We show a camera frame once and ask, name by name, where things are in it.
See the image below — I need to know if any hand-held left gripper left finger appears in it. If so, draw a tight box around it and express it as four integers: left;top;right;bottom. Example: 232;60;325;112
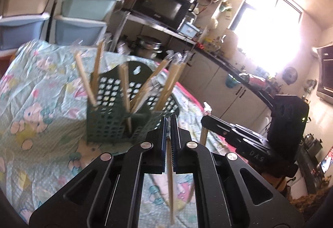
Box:
28;117;167;228

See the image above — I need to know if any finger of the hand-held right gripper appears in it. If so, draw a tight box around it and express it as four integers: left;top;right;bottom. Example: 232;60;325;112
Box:
201;114;270;159

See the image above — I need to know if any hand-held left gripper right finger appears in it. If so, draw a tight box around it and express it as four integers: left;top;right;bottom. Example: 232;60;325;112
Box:
172;116;305;228

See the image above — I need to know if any wooden chopsticks pair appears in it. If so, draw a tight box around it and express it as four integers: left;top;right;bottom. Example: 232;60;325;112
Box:
166;117;175;224
75;52;98;107
130;58;172;111
91;41;104;88
153;53;193;111
118;64;133;135

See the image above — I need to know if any green plastic utensil holder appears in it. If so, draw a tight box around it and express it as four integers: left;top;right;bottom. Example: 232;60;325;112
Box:
86;61;180;144

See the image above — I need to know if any steel kettle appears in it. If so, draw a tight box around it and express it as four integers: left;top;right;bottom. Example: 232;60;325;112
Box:
303;133;323;151

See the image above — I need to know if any white kitchen cabinet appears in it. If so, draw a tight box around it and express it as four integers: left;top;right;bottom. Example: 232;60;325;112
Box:
179;50;273;130

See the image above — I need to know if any black range hood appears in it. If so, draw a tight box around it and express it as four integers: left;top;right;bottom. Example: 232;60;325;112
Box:
312;46;333;104

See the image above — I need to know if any black kitchen countertop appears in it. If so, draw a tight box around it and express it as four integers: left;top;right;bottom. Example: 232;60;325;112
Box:
195;49;276;106

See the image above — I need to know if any window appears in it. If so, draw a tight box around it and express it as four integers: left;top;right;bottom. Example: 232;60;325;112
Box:
229;0;303;73

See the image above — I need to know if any steel pot with lid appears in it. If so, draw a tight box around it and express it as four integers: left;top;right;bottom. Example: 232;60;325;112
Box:
131;36;162;58

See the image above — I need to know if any light blue dish box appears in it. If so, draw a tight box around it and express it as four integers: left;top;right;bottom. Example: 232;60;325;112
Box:
179;23;199;37

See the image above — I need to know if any light blue printed blanket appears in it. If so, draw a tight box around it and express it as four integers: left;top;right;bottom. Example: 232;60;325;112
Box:
0;39;198;228

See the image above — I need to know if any metal shelf rack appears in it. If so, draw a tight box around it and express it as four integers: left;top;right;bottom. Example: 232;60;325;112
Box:
108;10;197;62

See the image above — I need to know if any light blue storage drawer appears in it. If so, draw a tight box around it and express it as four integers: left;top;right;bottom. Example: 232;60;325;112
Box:
53;15;107;47

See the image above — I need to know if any black microwave oven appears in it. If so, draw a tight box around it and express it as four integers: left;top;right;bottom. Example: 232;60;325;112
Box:
130;0;193;32

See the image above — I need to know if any teal storage drawer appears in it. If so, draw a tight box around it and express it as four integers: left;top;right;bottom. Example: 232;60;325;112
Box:
61;0;124;21

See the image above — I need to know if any round dark wall plate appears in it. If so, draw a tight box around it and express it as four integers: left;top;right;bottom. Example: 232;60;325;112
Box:
282;67;297;83

